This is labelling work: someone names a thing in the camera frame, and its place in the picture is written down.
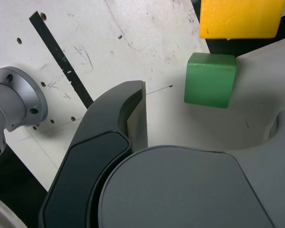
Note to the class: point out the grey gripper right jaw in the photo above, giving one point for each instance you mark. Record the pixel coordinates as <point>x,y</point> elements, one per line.
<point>180,190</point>

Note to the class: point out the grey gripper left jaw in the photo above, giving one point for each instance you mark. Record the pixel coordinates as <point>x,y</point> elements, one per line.
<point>92,152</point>

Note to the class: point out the green cube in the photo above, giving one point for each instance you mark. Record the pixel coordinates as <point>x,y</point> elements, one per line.
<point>209,83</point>

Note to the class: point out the yellow cube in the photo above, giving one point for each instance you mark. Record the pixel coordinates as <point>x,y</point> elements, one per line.
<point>240,19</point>

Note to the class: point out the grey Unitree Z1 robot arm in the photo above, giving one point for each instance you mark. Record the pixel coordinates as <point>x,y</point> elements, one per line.
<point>12,99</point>

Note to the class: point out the black tape square outline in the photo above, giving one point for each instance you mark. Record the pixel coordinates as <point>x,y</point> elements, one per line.
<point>228,46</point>

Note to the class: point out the black tape strip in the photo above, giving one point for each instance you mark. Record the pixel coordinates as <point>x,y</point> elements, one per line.
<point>54,50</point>

